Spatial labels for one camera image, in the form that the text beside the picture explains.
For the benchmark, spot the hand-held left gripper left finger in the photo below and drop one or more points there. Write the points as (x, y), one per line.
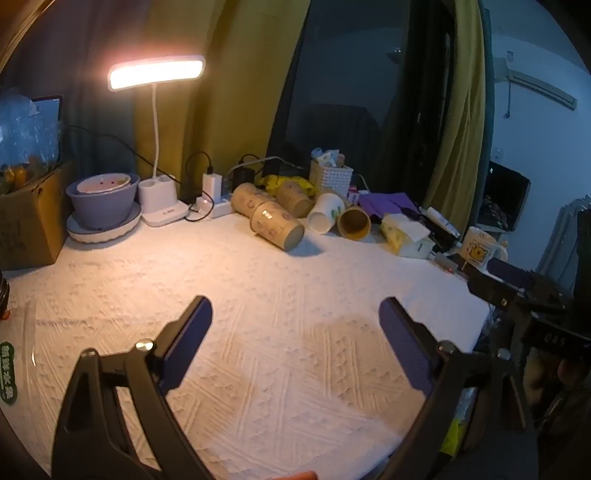
(187, 344)

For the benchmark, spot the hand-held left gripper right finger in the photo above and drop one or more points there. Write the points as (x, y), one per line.
(406, 344)

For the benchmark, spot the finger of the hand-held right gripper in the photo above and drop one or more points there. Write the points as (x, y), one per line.
(510, 273)
(489, 290)

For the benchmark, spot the plain brown paper cup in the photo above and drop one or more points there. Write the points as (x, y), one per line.
(353, 224)

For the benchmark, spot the brown printed paper cup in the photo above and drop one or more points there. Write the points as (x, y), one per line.
(249, 198)
(276, 226)
(294, 197)

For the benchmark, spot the white printed paper cup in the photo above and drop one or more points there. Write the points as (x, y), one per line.
(324, 213)

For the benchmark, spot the white mug with yellow bear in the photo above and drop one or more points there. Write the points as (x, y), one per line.
(480, 249)

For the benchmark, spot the grey hanging clothes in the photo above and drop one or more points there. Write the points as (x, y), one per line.
(568, 240)

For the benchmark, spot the white embossed table cloth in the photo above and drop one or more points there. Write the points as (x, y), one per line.
(258, 323)

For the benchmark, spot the black monitor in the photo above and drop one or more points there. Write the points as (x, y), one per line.
(505, 196)

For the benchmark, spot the white tube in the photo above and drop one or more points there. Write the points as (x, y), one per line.
(441, 220)

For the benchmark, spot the yellow tissue pack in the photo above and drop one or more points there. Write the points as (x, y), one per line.
(406, 235)

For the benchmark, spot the yellow green bag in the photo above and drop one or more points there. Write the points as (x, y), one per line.
(455, 431)

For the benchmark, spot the purple cloth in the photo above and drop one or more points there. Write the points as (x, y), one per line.
(385, 204)

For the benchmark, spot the white purple rimmed plate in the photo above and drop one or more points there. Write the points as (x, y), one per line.
(104, 234)

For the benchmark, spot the white power strip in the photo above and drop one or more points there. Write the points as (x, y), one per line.
(217, 207)

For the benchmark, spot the white desk lamp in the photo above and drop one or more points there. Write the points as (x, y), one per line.
(162, 203)

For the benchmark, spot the white charger plug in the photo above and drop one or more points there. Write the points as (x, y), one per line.
(212, 183)

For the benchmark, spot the purple bowl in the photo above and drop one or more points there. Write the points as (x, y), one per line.
(102, 205)

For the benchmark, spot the clear bottle with green label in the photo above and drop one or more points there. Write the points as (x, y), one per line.
(14, 350)

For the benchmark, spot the black power adapter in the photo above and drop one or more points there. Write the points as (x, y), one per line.
(243, 177)

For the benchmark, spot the white dish with red dots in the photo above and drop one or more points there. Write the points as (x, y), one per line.
(104, 184)

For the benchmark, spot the yellow snack packet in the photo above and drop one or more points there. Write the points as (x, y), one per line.
(272, 182)

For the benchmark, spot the white woven basket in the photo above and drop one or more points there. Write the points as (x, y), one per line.
(330, 177)

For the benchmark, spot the white air conditioner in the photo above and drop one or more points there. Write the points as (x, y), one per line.
(535, 87)

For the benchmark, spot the cardboard box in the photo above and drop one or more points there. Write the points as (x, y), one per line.
(27, 226)

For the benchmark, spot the clear plastic bag of oranges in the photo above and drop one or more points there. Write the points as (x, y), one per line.
(23, 138)

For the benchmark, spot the yellow curtain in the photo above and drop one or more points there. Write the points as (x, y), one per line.
(240, 83)

